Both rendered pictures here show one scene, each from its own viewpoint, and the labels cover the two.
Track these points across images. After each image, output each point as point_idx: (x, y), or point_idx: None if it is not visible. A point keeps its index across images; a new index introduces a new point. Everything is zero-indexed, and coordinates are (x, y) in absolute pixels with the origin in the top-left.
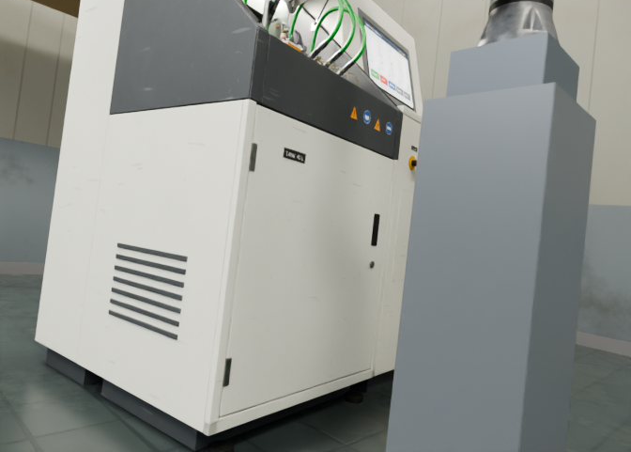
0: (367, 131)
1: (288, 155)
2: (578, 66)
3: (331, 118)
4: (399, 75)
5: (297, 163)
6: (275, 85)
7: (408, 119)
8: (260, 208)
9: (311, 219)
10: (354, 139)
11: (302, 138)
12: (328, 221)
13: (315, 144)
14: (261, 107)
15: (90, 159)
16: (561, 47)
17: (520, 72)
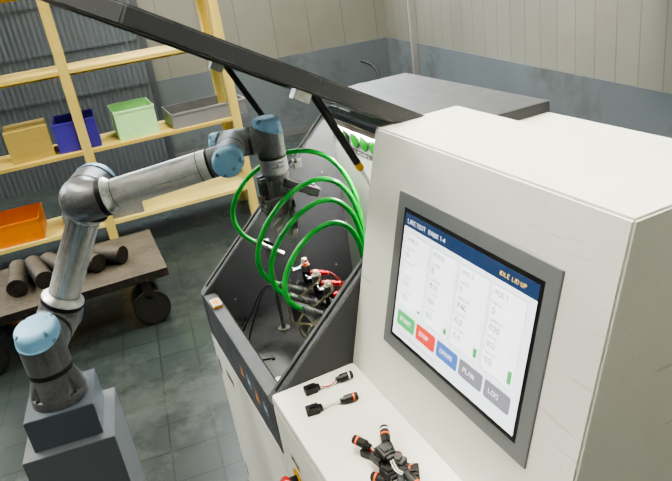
0: (253, 395)
1: (228, 375)
2: (23, 423)
3: (234, 366)
4: (481, 338)
5: (232, 384)
6: (213, 328)
7: (279, 418)
8: (230, 396)
9: (248, 430)
10: (248, 394)
11: (229, 369)
12: (255, 443)
13: (234, 378)
14: (214, 338)
15: None
16: (28, 400)
17: None
